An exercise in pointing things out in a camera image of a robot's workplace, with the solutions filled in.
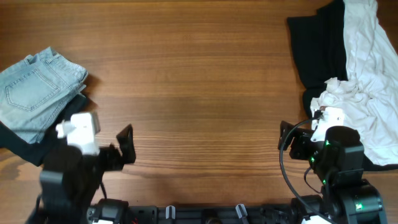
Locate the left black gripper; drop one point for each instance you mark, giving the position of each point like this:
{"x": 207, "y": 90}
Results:
{"x": 127, "y": 135}

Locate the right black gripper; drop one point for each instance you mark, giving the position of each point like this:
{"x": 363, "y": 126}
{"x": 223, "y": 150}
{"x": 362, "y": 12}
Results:
{"x": 298, "y": 144}

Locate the light blue denim shorts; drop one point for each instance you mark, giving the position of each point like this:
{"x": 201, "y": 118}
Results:
{"x": 35, "y": 90}

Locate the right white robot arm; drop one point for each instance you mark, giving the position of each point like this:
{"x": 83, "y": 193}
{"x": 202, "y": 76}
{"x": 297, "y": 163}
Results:
{"x": 345, "y": 196}

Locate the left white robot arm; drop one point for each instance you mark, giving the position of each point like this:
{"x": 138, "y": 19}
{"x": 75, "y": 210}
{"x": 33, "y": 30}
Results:
{"x": 70, "y": 179}

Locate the white t-shirt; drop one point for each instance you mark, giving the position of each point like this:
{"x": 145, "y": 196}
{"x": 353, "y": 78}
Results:
{"x": 368, "y": 98}

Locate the folded black garment on left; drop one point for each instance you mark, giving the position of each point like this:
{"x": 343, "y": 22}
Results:
{"x": 35, "y": 153}

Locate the black garment on right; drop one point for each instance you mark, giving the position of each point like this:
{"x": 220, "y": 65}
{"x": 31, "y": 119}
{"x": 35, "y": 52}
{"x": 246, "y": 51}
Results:
{"x": 319, "y": 54}

